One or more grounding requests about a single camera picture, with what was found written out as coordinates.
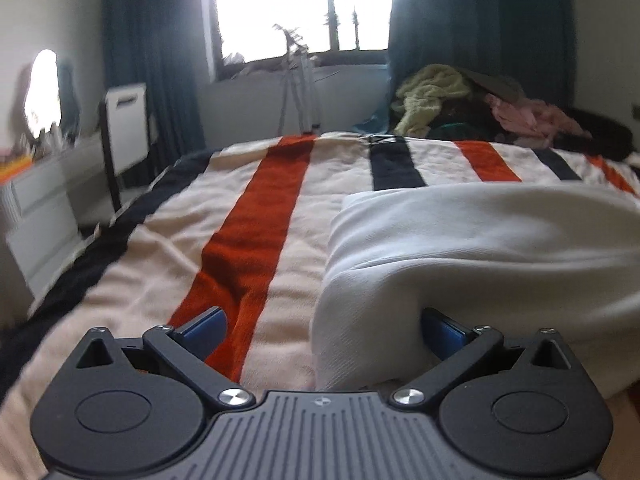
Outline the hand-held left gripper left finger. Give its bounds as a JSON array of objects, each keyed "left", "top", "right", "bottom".
[{"left": 75, "top": 306, "right": 255, "bottom": 408}]

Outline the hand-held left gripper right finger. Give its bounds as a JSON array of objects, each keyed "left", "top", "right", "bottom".
[{"left": 391, "top": 307, "right": 572, "bottom": 407}]

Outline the white garment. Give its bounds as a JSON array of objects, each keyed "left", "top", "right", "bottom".
[{"left": 312, "top": 182, "right": 640, "bottom": 396}]

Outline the striped blanket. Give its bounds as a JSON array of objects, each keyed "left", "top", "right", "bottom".
[{"left": 0, "top": 132, "right": 640, "bottom": 480}]

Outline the white dresser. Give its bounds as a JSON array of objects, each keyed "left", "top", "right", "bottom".
[{"left": 0, "top": 132, "right": 108, "bottom": 301}]

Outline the dark green garment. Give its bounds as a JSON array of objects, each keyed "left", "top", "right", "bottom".
[{"left": 430, "top": 119, "right": 481, "bottom": 138}]

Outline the white chair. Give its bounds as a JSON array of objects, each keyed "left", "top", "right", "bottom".
[{"left": 97, "top": 82, "right": 156, "bottom": 213}]

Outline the light blue bag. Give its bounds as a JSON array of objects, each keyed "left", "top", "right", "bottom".
[{"left": 352, "top": 110, "right": 396, "bottom": 136}]

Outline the dark brown garment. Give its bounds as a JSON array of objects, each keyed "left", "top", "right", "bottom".
[{"left": 430, "top": 97, "right": 506, "bottom": 141}]

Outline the pink garment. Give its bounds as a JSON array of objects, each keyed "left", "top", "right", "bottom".
[{"left": 487, "top": 95, "right": 591, "bottom": 141}]

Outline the yellow-green knit garment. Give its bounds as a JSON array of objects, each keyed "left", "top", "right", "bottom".
[{"left": 390, "top": 64, "right": 473, "bottom": 137}]

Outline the olive brown cloth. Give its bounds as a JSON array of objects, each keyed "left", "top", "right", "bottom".
[{"left": 460, "top": 67, "right": 526, "bottom": 103}]

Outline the black cloth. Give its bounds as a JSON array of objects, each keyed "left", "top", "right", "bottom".
[{"left": 570, "top": 107, "right": 636, "bottom": 156}]

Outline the thin metal stand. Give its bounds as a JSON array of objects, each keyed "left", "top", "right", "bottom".
[{"left": 272, "top": 22, "right": 326, "bottom": 136}]

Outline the oval mirror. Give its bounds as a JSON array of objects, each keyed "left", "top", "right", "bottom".
[{"left": 24, "top": 49, "right": 63, "bottom": 141}]

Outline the teal curtain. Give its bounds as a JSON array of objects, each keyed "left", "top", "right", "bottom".
[
  {"left": 387, "top": 0, "right": 576, "bottom": 116},
  {"left": 102, "top": 0, "right": 221, "bottom": 161}
]

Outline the window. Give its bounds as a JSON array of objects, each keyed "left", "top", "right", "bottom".
[{"left": 212, "top": 0, "right": 396, "bottom": 81}]

